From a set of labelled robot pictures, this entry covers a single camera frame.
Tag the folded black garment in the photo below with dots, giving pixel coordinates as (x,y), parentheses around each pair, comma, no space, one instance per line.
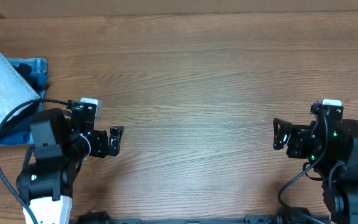
(17,130)

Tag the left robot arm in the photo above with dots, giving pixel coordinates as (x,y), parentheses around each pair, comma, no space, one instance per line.
(45,183)

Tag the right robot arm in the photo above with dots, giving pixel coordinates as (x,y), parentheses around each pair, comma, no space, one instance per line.
(329,145)

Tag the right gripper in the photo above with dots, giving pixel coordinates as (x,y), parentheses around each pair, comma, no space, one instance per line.
(286,137)

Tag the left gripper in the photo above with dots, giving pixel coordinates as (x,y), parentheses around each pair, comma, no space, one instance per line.
(114,142)

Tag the folded blue jeans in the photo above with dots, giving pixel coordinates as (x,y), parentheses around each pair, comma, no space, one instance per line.
(38,64)

